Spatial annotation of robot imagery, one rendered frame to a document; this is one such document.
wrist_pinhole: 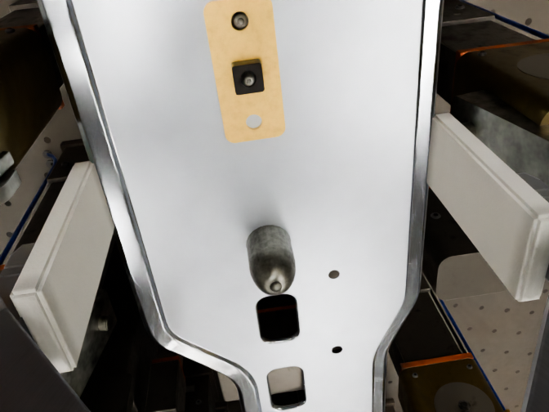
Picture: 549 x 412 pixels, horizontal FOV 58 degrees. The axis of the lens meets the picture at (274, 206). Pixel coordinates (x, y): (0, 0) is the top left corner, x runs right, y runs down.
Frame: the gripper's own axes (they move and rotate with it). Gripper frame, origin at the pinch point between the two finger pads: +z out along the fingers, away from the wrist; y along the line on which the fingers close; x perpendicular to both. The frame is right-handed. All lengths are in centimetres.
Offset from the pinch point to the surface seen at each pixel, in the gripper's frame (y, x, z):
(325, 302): 4.0, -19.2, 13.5
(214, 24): -1.5, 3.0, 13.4
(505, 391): 44, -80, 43
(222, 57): -1.3, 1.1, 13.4
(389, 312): 9.2, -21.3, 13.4
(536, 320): 47, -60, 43
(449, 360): 19.0, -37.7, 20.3
